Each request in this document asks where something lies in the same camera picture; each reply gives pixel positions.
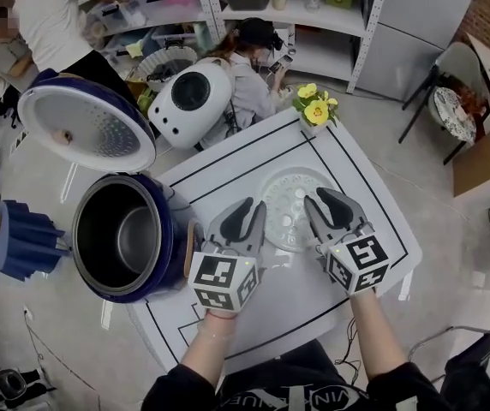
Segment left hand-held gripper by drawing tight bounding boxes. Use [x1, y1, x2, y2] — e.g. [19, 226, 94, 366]
[188, 197, 268, 315]

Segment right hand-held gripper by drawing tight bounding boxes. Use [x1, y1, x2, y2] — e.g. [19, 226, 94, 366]
[303, 187, 391, 295]

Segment white perforated steamer tray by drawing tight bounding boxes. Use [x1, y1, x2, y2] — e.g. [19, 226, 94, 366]
[256, 165, 341, 254]

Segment person's right forearm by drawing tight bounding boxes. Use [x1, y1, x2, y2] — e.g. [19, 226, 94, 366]
[349, 287, 405, 381]

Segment person's left forearm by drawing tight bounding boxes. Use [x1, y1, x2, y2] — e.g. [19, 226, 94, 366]
[179, 310, 240, 379]

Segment yellow flowers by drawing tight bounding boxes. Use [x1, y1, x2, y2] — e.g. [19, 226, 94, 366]
[292, 82, 341, 137]

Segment white capsule pet carrier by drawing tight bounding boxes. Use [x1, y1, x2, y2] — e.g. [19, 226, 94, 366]
[147, 60, 235, 151]

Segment round patterned seat cushion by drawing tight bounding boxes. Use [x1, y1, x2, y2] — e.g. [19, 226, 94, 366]
[433, 86, 478, 139]

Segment smartphone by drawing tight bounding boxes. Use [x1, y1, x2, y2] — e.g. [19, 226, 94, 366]
[268, 55, 294, 76]

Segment person's black printed shirt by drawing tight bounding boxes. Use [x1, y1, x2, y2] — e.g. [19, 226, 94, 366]
[141, 340, 452, 411]

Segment white fluted round basket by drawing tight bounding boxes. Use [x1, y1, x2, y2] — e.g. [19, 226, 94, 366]
[136, 45, 199, 93]

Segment rust dried flower bunch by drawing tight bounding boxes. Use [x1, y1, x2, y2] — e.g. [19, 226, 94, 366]
[454, 86, 487, 116]

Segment navy rice cooker white lid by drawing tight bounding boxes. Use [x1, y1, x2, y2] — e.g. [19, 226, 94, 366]
[16, 68, 206, 305]

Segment yellow cloth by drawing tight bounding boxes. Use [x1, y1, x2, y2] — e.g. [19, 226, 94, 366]
[124, 40, 146, 60]

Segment grey white refrigerator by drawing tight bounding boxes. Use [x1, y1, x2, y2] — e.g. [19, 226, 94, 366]
[351, 0, 484, 103]

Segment black folding chair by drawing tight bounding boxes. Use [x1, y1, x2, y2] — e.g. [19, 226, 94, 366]
[407, 325, 490, 411]

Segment round table blue cloth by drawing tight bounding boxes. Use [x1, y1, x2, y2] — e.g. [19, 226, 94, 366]
[0, 200, 72, 283]

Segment clear storage bin pink contents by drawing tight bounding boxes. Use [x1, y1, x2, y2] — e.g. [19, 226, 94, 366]
[135, 0, 204, 21]

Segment white box triangle cutouts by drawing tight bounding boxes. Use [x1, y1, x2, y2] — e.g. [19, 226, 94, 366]
[9, 128, 30, 154]

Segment clear storage bin black latches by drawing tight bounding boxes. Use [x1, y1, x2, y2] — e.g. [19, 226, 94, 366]
[86, 0, 148, 34]

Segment black capsule pet carrier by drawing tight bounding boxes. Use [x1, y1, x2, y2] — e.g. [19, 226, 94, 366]
[0, 368, 30, 402]

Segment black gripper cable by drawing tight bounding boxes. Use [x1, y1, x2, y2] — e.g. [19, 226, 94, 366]
[334, 317, 361, 385]

